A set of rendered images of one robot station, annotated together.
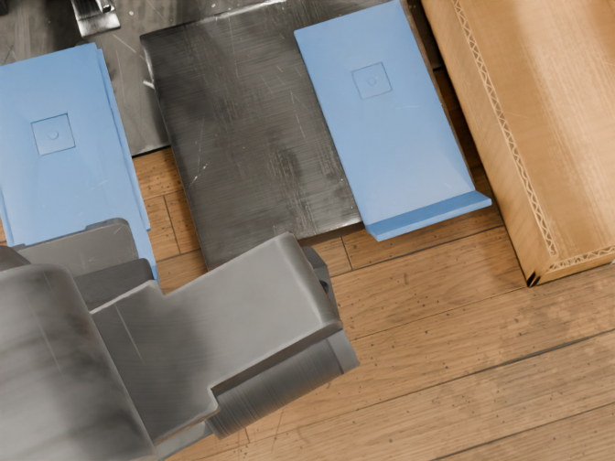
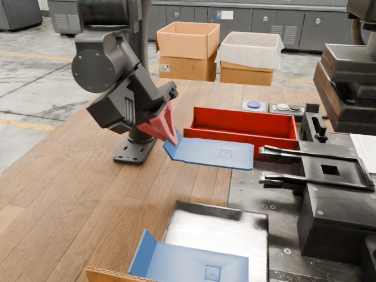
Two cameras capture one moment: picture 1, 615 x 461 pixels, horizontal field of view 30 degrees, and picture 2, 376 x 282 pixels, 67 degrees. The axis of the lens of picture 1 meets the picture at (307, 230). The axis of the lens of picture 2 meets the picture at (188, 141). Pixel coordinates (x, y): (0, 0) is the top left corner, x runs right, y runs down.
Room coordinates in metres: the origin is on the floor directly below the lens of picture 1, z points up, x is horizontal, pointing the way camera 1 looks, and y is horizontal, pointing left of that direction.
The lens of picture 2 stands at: (0.38, -0.26, 1.28)
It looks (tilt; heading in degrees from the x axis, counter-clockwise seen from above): 32 degrees down; 119
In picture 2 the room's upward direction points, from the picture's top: straight up
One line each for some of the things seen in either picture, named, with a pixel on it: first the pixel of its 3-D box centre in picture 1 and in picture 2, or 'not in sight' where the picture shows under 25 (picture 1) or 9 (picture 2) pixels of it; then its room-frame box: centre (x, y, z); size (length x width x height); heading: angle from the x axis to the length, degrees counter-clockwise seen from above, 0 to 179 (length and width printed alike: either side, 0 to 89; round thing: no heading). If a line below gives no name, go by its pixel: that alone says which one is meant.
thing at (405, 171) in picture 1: (388, 114); (191, 264); (0.27, -0.05, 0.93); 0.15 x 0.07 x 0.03; 18
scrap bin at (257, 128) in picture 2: not in sight; (239, 132); (0.20, 0.32, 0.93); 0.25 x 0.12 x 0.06; 16
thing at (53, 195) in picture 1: (61, 175); (210, 146); (0.21, 0.13, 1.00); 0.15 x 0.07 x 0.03; 16
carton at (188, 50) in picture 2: not in sight; (188, 57); (-1.03, 2.31, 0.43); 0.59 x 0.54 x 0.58; 103
